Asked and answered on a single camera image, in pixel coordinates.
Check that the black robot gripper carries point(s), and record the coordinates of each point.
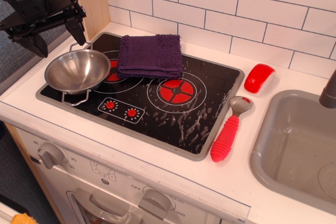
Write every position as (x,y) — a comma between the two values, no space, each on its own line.
(45,15)

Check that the purple cloth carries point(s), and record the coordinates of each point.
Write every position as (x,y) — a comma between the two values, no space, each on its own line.
(157,56)

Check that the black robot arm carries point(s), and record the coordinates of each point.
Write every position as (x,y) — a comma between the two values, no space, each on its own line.
(21,31)

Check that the orange cloth object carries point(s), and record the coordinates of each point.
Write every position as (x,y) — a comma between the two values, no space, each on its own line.
(22,219)

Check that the small steel pan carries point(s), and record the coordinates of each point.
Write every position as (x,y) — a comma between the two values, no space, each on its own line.
(77,72)

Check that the left grey oven knob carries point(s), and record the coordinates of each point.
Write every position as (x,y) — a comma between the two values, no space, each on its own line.
(50,155)

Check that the grey oven knob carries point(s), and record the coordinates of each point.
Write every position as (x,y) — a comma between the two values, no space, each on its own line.
(155,203)
(50,155)

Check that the black toy stovetop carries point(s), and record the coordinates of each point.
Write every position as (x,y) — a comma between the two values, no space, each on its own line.
(181,115)

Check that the white toy oven door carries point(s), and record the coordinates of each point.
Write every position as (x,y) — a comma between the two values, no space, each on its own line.
(100,207)

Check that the right grey oven knob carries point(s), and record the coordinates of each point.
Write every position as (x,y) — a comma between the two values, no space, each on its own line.
(155,203)

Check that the red and white toy piece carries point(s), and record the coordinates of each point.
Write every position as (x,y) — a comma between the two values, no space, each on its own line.
(259,77)

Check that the grey toy sink basin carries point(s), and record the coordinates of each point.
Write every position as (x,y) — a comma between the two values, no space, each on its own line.
(294,153)

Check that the grey toy faucet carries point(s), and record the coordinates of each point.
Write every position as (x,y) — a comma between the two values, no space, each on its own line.
(327,98)

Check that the red handled spoon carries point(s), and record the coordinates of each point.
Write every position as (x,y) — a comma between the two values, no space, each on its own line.
(223,144)

